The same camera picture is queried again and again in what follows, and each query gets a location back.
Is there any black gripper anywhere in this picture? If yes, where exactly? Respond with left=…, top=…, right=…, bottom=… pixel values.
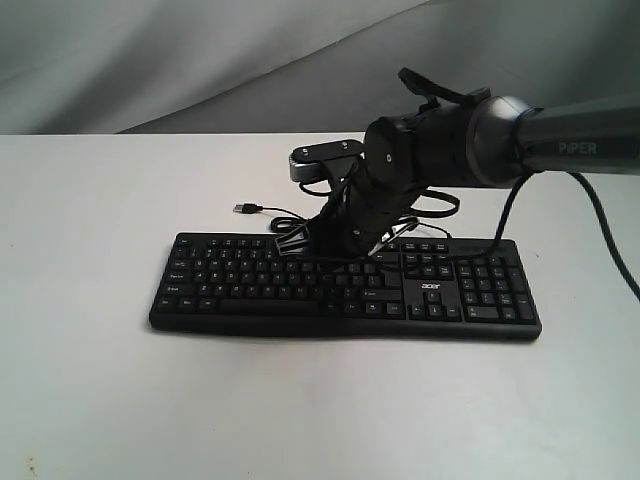
left=275, top=159, right=418, bottom=266

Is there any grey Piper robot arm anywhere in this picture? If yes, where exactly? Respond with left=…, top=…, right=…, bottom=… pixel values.
left=276, top=68, right=639, bottom=262

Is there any black acer keyboard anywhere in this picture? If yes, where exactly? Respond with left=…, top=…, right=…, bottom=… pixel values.
left=149, top=233, right=542, bottom=341

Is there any grey backdrop cloth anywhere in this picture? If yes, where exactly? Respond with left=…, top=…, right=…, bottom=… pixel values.
left=1, top=1, right=639, bottom=134

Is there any black usb cable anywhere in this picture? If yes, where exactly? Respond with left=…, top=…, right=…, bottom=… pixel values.
left=233, top=201, right=454, bottom=242

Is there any thin black camera cable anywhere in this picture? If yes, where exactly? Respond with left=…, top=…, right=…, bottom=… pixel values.
left=298, top=179, right=501, bottom=276

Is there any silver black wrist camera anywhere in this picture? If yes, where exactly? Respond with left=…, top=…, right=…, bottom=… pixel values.
left=289, top=139, right=363, bottom=183

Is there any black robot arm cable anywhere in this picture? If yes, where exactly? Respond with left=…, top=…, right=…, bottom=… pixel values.
left=492, top=169, right=640, bottom=304

